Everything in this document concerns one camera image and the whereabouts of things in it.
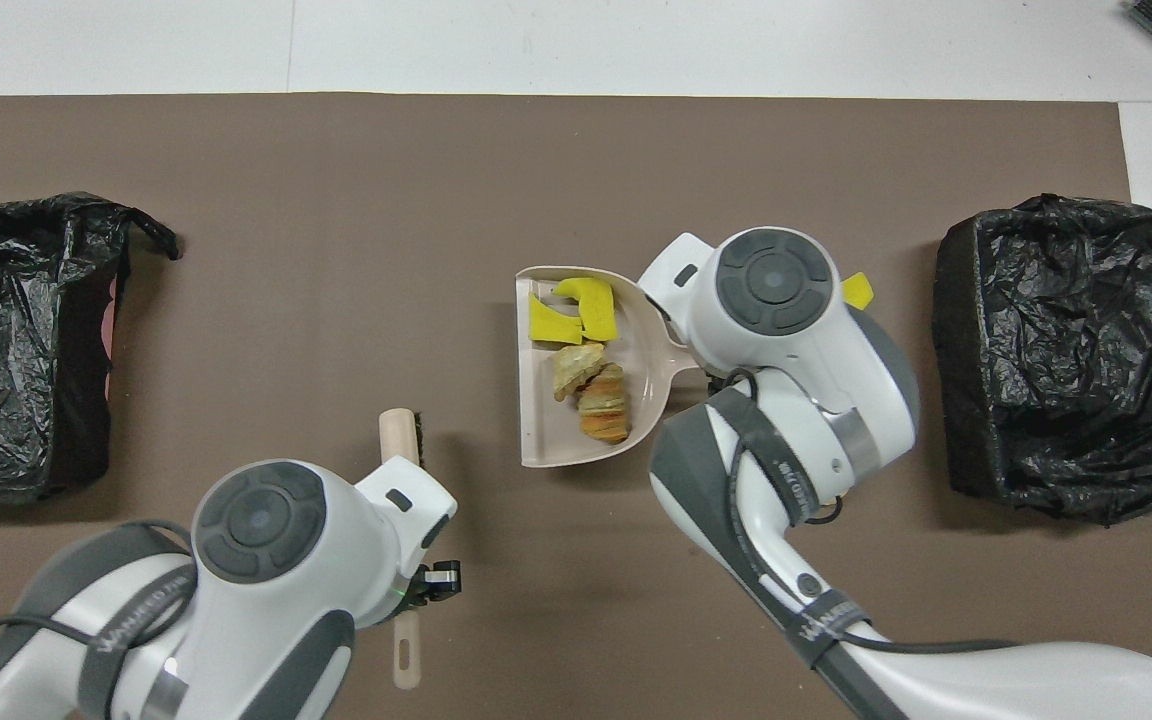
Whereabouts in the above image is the beige hand brush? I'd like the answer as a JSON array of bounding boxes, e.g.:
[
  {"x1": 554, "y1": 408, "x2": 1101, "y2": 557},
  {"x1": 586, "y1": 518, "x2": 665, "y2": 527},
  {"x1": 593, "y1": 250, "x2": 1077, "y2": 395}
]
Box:
[{"x1": 379, "y1": 408, "x2": 427, "y2": 691}]

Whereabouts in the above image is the beige plastic dustpan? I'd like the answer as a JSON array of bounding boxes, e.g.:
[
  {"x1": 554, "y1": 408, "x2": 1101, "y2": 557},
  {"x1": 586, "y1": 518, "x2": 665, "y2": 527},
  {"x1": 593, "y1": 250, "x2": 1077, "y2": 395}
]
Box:
[{"x1": 516, "y1": 265, "x2": 707, "y2": 469}]

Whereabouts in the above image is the striped orange croissant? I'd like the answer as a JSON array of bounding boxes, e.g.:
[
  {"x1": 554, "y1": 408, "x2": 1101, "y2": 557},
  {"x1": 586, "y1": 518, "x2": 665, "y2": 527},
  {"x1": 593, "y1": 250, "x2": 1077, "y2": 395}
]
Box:
[{"x1": 577, "y1": 362, "x2": 631, "y2": 445}]

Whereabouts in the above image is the pale pastry chunk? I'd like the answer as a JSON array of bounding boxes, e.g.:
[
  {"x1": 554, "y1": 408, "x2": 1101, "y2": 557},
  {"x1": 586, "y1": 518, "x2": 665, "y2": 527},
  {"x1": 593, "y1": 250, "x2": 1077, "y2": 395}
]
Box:
[{"x1": 551, "y1": 342, "x2": 607, "y2": 403}]

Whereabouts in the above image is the black bag lined bin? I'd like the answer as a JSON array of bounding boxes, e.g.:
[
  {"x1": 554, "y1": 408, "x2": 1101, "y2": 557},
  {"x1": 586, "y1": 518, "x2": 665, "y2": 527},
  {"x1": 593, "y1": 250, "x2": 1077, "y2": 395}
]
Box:
[
  {"x1": 933, "y1": 193, "x2": 1152, "y2": 526},
  {"x1": 0, "y1": 192, "x2": 180, "y2": 504}
]

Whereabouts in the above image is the brown table mat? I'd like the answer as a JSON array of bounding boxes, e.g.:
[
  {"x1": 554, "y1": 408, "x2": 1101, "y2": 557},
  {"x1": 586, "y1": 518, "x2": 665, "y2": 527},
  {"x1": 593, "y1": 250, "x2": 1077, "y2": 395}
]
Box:
[{"x1": 0, "y1": 93, "x2": 1152, "y2": 720}]

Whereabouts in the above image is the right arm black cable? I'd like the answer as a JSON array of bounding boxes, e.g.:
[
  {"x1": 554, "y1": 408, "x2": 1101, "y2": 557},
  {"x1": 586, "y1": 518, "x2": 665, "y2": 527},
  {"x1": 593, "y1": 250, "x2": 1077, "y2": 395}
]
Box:
[{"x1": 726, "y1": 368, "x2": 1022, "y2": 656}]

